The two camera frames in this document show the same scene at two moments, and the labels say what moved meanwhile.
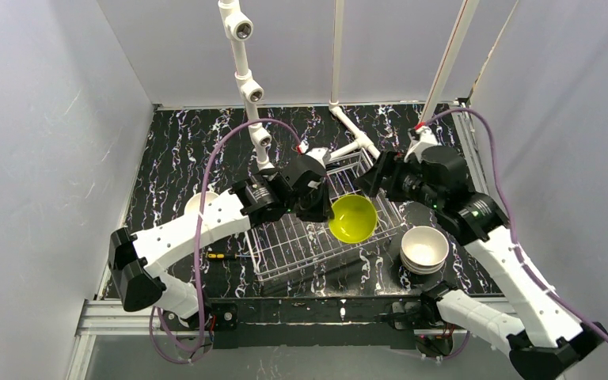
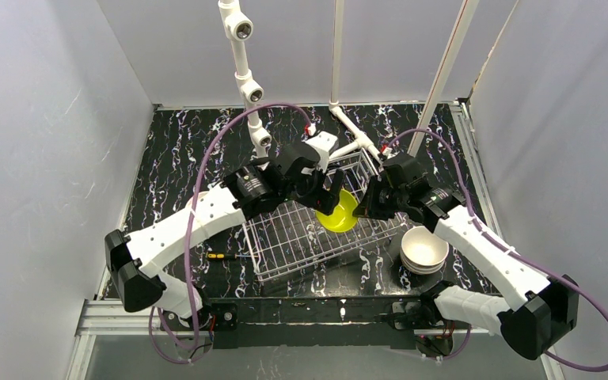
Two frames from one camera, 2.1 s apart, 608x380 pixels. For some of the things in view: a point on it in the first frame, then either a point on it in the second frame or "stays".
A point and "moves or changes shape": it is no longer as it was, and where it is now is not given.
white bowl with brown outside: x=193 y=205 stays
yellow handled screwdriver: x=217 y=256 stays
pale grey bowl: x=423 y=259 stays
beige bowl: x=423 y=247 stays
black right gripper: x=369 y=179 to x=379 y=197
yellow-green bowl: x=355 y=218 moves or changes shape
